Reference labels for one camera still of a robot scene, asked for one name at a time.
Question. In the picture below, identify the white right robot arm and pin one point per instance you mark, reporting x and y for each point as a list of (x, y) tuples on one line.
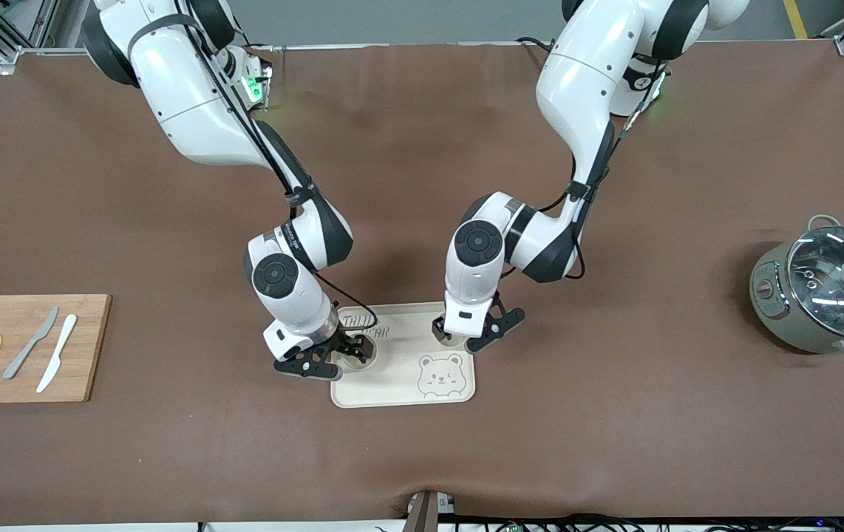
[(193, 103)]

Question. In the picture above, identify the brown table cover sheet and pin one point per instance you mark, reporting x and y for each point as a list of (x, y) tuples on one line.
[(407, 148)]

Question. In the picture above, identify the grey clamp with brown post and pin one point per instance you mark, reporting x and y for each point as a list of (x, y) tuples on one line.
[(426, 510)]

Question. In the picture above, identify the cream bear print tray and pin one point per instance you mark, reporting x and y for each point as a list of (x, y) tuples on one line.
[(392, 384)]

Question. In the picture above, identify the grey green electric pot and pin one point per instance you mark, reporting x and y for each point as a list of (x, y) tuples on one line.
[(773, 310)]

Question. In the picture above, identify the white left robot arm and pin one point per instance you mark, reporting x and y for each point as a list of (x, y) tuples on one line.
[(584, 74)]

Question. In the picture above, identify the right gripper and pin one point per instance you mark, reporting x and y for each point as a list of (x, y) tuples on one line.
[(349, 343)]

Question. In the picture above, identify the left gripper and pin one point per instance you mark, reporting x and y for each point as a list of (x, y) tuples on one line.
[(440, 326)]

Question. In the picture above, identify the bamboo cutting board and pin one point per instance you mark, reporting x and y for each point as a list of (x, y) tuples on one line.
[(89, 355)]

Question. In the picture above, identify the white plastic knife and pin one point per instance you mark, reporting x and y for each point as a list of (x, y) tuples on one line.
[(58, 351)]

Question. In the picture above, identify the glass pot lid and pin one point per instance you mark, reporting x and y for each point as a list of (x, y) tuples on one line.
[(828, 288)]

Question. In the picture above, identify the white IKEA cup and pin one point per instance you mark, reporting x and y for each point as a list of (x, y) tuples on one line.
[(459, 341), (363, 362)]

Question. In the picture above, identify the grey plastic knife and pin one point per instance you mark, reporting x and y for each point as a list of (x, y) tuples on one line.
[(26, 349)]

